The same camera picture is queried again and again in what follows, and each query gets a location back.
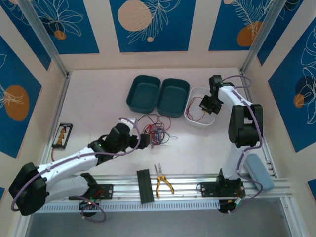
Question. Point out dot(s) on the black frame with orange parts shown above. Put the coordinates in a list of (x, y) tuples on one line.
[(61, 138)]

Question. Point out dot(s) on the white plastic bin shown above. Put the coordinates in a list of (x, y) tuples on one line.
[(197, 116)]

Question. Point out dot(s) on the light blue case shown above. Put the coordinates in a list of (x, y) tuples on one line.
[(259, 172)]

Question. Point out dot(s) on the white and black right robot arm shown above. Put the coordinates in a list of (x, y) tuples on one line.
[(243, 123)]

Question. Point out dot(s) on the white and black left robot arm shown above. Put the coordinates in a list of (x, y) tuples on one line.
[(69, 160)]

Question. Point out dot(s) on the aluminium frame post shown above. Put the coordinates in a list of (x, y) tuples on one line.
[(260, 37), (44, 37)]

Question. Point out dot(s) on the small black circuit board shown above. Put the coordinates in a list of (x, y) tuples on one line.
[(229, 205), (89, 203)]

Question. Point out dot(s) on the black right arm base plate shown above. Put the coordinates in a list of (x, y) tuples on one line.
[(208, 190)]

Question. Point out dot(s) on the aluminium rail beam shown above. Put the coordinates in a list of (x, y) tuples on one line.
[(185, 182)]

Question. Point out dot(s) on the aluminium side rail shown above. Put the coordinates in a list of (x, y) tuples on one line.
[(269, 160), (62, 98)]

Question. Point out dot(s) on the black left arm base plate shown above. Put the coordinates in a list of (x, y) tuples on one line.
[(107, 191)]

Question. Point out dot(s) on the black ribbed block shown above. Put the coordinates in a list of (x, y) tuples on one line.
[(145, 187)]

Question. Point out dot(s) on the teal plastic bin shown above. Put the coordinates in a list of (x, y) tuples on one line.
[(171, 98), (143, 96)]

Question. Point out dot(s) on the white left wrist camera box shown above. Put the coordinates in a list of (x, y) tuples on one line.
[(132, 122)]

